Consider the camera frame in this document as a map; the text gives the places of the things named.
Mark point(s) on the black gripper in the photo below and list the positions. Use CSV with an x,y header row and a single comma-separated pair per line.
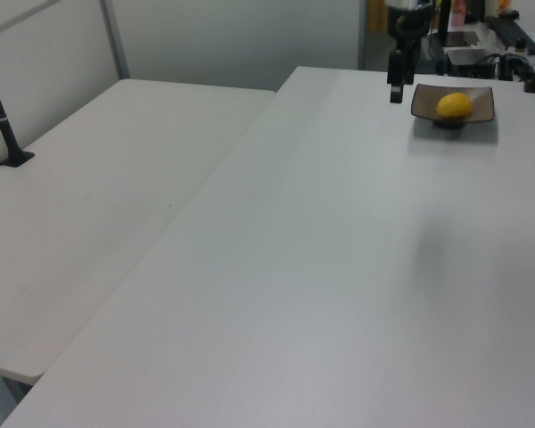
x,y
412,27

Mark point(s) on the yellow lemon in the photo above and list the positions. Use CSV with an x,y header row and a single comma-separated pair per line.
x,y
454,104

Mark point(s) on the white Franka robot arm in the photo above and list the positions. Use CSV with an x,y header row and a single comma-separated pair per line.
x,y
405,3

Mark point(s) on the brown square ceramic plate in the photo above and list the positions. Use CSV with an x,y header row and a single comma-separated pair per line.
x,y
481,107

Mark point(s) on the black monitor stand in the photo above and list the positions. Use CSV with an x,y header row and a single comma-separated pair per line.
x,y
443,27

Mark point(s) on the tan wooden panel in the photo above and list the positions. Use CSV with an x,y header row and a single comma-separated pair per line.
x,y
376,15

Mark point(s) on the black tablet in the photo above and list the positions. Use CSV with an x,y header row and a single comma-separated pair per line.
x,y
461,38

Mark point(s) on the black electronics box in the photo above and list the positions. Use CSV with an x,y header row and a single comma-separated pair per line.
x,y
472,60

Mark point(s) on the pink bottle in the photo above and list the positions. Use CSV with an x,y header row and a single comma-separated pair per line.
x,y
458,13

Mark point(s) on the black keyboard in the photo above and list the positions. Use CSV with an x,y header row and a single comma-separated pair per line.
x,y
512,33

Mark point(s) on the black computer mouse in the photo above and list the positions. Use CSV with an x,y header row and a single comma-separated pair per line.
x,y
509,14

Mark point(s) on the orange object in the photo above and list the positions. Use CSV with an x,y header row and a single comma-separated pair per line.
x,y
506,3

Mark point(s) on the grey metal partition post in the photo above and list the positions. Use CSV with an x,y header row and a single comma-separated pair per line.
x,y
116,40

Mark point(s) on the black camera pole with base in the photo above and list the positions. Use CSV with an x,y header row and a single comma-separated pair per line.
x,y
2,120

